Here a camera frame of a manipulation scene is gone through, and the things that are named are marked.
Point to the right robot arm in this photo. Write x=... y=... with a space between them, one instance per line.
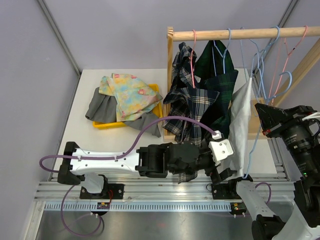
x=303 y=145

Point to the pink wire hanger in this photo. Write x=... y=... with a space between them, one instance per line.
x=274 y=88
x=191 y=58

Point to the pastel floral garment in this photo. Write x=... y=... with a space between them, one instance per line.
x=133 y=96

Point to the aluminium mounting rail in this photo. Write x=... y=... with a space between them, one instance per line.
x=143 y=194

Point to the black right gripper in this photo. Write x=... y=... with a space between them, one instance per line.
x=273 y=117

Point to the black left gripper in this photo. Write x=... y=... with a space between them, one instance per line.
x=215 y=176

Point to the dark green plaid skirt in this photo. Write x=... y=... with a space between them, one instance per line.
x=217 y=116

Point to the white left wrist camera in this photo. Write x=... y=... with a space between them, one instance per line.
x=220 y=147

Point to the white grey garment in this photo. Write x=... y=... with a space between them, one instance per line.
x=240 y=115

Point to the grey pleated skirt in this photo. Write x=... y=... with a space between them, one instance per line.
x=102 y=110

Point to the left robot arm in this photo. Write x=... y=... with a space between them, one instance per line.
x=89 y=169

